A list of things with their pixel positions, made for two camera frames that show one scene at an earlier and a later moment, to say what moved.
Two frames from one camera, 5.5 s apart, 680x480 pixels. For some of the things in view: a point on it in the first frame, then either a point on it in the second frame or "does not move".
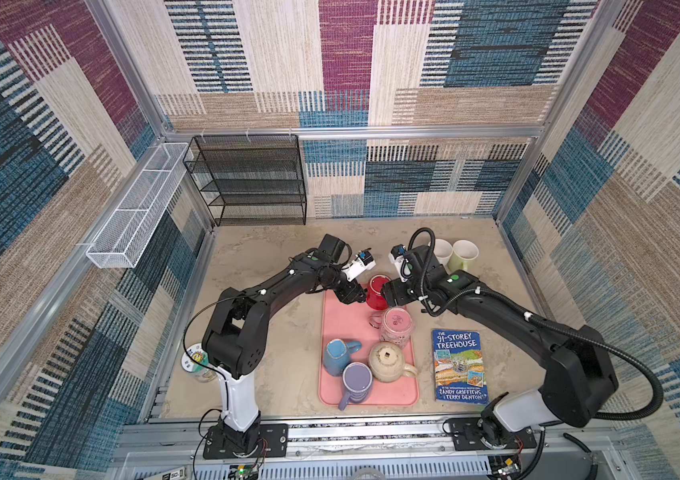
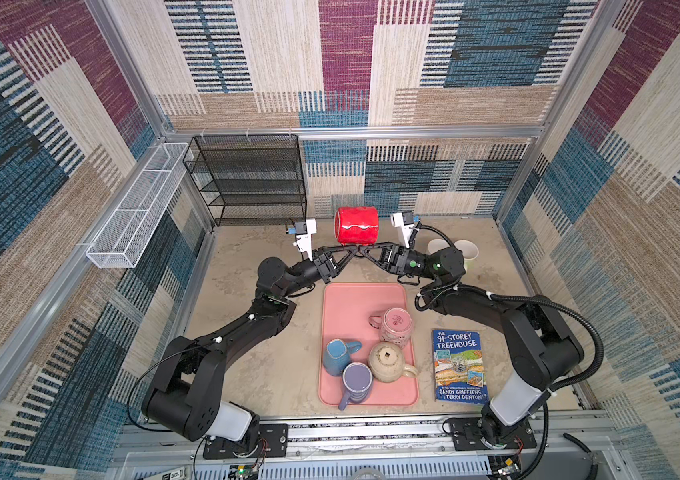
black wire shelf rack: x=250 y=179 does not move
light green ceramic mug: x=464 y=252 does not move
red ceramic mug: x=374 y=297 → x=358 y=225
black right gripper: x=396 y=285 → x=392 y=257
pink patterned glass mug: x=396 y=325 does not move
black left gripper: x=349 y=295 → x=326 y=270
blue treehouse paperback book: x=458 y=365 does not move
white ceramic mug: x=443 y=250 does not move
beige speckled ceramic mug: x=386 y=363 does not move
